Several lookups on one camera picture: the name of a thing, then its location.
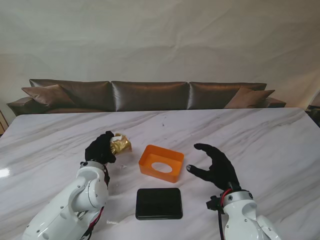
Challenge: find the red black left arm cable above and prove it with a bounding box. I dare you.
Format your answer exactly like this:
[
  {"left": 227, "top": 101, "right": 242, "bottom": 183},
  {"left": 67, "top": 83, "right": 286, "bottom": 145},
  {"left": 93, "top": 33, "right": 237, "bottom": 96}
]
[{"left": 82, "top": 206, "right": 106, "bottom": 239}]

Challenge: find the black tissue box base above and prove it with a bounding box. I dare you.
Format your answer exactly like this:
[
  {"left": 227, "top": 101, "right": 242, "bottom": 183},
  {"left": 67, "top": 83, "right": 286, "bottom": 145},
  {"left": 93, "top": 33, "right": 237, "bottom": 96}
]
[{"left": 135, "top": 188, "right": 184, "bottom": 221}]

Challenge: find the red black arm cable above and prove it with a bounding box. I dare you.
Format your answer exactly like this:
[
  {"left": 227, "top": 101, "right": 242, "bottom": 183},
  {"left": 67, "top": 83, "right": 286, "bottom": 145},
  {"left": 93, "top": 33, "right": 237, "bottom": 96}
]
[
  {"left": 216, "top": 189, "right": 227, "bottom": 240},
  {"left": 82, "top": 206, "right": 106, "bottom": 239}
]

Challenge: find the orange plastic tissue box cover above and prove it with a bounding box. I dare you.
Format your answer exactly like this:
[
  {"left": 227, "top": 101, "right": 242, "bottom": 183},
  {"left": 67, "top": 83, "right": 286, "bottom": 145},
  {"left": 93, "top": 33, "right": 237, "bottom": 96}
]
[{"left": 138, "top": 144, "right": 185, "bottom": 184}]

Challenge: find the brown throw pillow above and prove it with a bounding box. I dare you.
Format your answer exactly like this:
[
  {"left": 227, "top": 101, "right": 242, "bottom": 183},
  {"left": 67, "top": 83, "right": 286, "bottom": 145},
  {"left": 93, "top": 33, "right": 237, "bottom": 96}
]
[
  {"left": 21, "top": 84, "right": 76, "bottom": 108},
  {"left": 224, "top": 86, "right": 276, "bottom": 109}
]

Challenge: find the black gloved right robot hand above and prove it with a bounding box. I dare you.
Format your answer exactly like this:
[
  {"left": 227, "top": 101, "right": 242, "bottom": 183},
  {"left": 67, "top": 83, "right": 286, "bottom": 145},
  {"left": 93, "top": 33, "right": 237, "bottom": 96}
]
[{"left": 186, "top": 143, "right": 242, "bottom": 193}]

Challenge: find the red black right arm cable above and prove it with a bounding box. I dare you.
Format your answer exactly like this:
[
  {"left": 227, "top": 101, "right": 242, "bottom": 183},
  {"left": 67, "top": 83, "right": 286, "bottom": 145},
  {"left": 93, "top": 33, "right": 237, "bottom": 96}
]
[{"left": 216, "top": 189, "right": 227, "bottom": 240}]

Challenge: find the brown leather sofa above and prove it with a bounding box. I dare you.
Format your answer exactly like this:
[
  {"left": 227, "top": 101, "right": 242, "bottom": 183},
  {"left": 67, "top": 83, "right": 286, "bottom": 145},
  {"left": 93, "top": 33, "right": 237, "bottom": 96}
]
[{"left": 6, "top": 78, "right": 287, "bottom": 117}]

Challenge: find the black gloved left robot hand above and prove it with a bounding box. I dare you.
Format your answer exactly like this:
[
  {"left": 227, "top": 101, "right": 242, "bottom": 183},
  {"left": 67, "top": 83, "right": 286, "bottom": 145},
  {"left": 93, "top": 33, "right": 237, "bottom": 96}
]
[{"left": 84, "top": 130, "right": 117, "bottom": 165}]

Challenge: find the wooden background furniture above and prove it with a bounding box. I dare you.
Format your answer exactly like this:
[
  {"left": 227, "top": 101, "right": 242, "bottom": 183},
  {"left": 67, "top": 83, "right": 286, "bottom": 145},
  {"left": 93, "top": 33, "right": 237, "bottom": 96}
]
[{"left": 0, "top": 108, "right": 8, "bottom": 134}]

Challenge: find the dark background equipment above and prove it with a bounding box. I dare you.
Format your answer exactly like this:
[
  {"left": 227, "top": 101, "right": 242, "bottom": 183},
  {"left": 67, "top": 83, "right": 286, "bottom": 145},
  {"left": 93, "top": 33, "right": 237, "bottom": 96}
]
[{"left": 306, "top": 91, "right": 320, "bottom": 126}]

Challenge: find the gold tissue pack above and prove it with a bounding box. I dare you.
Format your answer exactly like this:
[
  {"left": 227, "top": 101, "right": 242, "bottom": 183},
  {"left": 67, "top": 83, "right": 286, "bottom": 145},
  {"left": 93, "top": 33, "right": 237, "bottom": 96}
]
[{"left": 109, "top": 133, "right": 133, "bottom": 156}]

